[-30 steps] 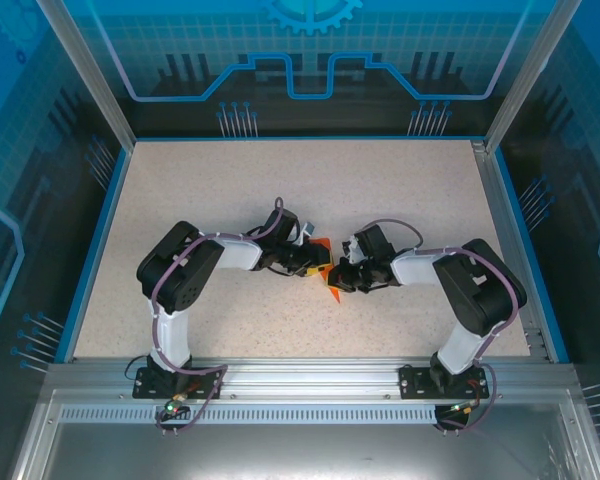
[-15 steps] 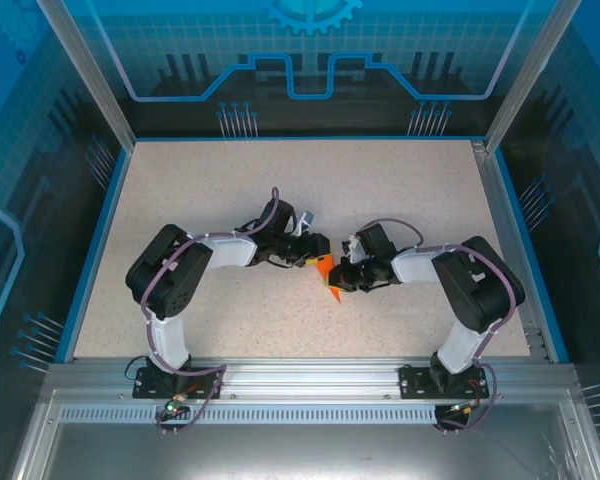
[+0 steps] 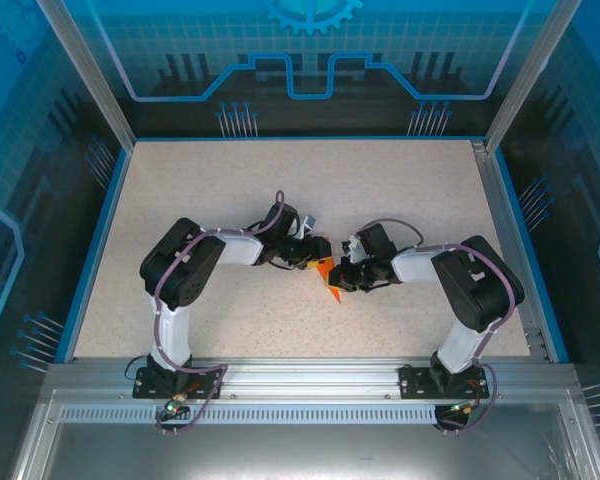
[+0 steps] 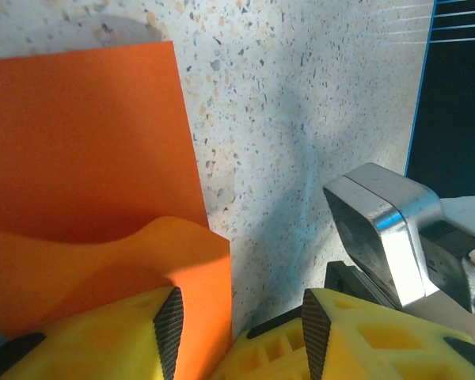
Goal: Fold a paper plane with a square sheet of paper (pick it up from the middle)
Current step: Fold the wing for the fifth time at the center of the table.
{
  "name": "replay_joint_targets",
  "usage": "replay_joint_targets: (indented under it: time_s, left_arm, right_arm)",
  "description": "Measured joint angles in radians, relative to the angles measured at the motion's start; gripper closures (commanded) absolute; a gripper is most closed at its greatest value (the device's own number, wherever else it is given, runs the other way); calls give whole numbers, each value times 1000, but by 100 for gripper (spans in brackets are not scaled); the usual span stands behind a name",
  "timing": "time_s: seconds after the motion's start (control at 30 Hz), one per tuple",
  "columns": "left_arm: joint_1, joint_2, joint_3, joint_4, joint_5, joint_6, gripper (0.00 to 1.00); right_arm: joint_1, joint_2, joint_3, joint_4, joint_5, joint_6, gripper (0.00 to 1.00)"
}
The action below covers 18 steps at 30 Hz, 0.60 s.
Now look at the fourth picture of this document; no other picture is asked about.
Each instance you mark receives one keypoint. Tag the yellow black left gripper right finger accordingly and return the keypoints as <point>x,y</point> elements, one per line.
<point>380,348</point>

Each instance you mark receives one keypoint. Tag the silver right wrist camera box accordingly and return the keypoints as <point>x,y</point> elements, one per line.
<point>392,221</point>

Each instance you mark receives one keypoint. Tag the orange cloth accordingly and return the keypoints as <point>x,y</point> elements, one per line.
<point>83,158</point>

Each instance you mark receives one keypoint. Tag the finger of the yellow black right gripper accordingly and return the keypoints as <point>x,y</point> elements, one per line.
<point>269,356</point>

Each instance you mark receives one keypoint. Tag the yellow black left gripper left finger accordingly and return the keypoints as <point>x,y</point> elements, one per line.
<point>103,340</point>

